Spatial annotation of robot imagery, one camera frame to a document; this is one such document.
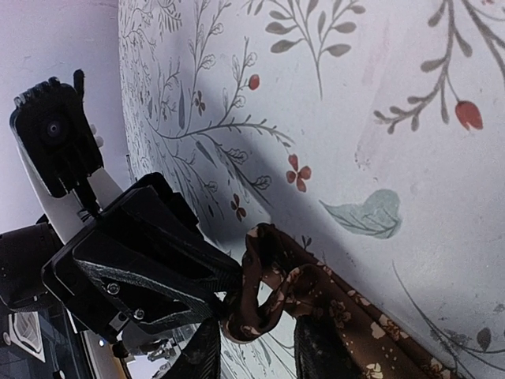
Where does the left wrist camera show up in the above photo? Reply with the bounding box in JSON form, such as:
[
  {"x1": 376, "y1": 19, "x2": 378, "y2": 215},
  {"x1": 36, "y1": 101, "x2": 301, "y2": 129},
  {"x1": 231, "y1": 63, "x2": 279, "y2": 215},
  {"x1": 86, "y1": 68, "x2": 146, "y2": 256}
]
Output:
[{"x1": 9, "y1": 69, "x2": 103, "y2": 198}]

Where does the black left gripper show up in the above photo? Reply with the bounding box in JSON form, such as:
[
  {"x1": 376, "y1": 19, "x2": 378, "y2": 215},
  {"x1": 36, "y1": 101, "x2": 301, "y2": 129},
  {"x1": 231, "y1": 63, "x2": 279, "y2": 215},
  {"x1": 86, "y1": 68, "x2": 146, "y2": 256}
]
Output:
[{"x1": 42, "y1": 172, "x2": 242, "y2": 343}]

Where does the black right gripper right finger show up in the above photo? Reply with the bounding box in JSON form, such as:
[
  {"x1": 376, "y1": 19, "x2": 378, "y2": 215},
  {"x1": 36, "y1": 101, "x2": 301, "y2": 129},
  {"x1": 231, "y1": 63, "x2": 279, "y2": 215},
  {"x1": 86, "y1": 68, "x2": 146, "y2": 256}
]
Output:
[{"x1": 294, "y1": 315, "x2": 363, "y2": 379}]

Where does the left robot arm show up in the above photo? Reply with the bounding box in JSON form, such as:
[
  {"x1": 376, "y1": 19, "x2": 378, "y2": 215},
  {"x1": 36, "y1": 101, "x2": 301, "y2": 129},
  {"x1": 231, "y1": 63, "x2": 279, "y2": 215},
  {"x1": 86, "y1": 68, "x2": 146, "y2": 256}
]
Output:
[{"x1": 1, "y1": 173, "x2": 242, "y2": 343}]

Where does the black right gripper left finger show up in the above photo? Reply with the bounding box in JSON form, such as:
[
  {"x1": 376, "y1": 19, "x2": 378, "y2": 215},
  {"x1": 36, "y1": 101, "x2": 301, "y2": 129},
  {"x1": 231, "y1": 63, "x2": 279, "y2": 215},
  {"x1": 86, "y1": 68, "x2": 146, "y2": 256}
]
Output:
[{"x1": 173, "y1": 318, "x2": 221, "y2": 378}]

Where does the brown floral tie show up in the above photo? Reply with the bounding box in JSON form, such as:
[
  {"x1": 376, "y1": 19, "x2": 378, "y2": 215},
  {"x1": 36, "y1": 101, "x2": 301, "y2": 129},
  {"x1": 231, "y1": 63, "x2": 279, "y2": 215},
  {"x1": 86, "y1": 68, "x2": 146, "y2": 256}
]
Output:
[{"x1": 221, "y1": 223, "x2": 458, "y2": 378}]

